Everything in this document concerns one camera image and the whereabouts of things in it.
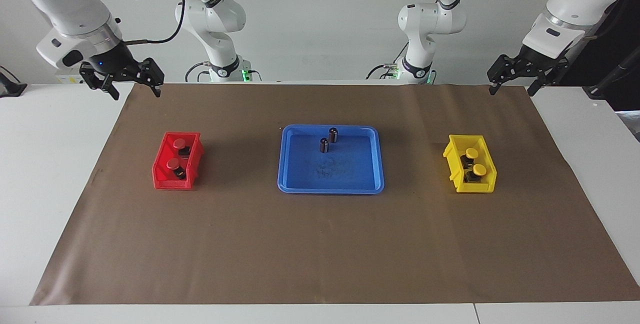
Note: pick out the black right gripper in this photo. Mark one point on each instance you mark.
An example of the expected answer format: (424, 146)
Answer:
(117, 61)

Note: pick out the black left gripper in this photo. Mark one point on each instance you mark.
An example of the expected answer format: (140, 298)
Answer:
(540, 61)

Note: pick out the red push button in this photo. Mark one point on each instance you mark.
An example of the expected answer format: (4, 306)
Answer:
(178, 142)
(173, 164)

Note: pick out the yellow push button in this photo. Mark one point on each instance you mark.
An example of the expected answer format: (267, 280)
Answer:
(471, 153)
(479, 169)

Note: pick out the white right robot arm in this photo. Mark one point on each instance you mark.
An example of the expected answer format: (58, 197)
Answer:
(75, 4)

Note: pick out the blue plastic tray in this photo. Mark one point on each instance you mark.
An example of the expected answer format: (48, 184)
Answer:
(345, 174)

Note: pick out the red plastic bin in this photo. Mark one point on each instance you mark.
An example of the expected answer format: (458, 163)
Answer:
(162, 176)

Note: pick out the yellow plastic bin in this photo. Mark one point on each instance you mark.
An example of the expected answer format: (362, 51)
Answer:
(487, 181)

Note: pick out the black cylindrical capacitor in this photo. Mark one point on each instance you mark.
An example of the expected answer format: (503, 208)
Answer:
(333, 134)
(324, 145)

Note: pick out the brown paper mat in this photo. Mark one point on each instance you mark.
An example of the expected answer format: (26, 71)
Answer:
(320, 244)

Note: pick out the white wall power outlet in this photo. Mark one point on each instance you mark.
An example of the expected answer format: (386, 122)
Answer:
(67, 79)

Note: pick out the black clamp mount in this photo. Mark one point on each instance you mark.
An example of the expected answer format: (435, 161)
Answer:
(10, 89)

